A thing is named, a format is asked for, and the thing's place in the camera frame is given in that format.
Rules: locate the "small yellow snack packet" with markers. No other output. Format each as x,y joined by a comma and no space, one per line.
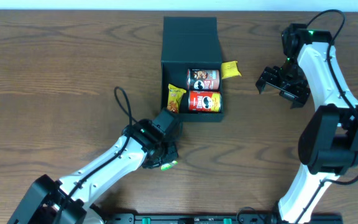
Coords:
230,69

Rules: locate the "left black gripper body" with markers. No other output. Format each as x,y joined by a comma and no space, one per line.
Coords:
165,155

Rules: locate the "red Pringles can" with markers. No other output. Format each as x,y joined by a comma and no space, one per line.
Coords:
205,101

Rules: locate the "dark brown Pringles can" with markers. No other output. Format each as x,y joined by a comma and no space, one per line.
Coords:
203,80

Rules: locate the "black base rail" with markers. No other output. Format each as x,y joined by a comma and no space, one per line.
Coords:
246,216

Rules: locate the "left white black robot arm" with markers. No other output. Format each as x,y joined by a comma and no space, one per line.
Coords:
70,199

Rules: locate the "yellow peanut butter sandwich packet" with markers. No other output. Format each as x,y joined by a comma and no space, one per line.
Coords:
175,95

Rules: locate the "black gift box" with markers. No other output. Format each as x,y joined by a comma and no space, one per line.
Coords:
188,43

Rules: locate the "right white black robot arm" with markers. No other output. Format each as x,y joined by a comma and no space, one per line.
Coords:
328,146

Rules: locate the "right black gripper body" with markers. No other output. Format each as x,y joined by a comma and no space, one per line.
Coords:
281,86

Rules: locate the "green white snack packet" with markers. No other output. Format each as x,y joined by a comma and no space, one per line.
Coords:
168,165

